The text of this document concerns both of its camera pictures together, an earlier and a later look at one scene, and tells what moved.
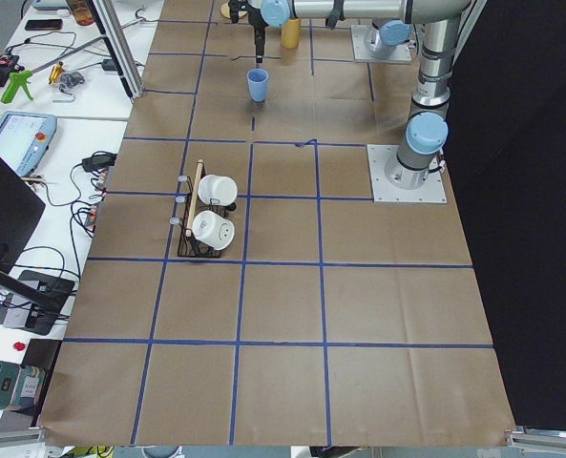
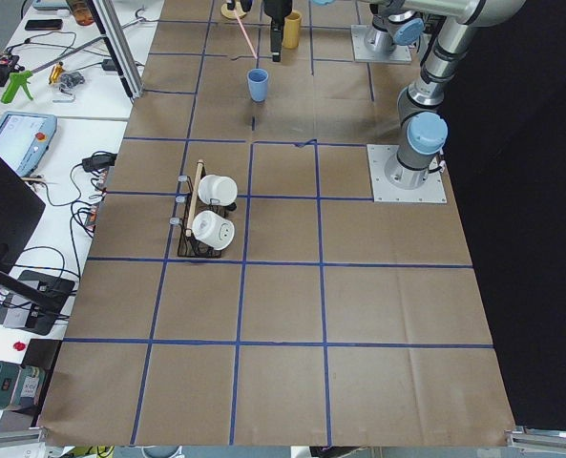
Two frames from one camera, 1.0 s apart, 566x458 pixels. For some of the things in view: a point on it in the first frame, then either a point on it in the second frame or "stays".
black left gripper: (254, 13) → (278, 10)
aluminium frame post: (122, 49) stays
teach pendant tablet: (22, 139) stays
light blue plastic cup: (258, 80) stays
